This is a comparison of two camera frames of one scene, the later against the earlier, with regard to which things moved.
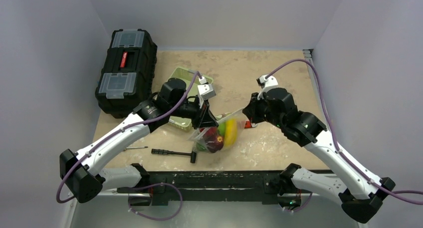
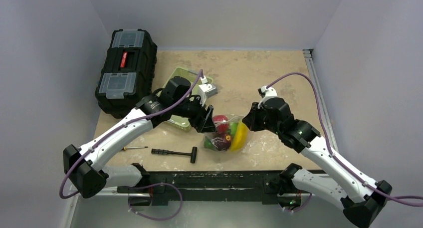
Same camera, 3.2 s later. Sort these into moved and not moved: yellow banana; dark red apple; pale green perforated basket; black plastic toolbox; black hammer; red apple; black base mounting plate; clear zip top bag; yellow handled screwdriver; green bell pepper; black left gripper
Moved: dark red apple; red apple; green bell pepper; clear zip top bag; yellow banana
Not moved: black base mounting plate; black hammer; black left gripper; pale green perforated basket; black plastic toolbox; yellow handled screwdriver
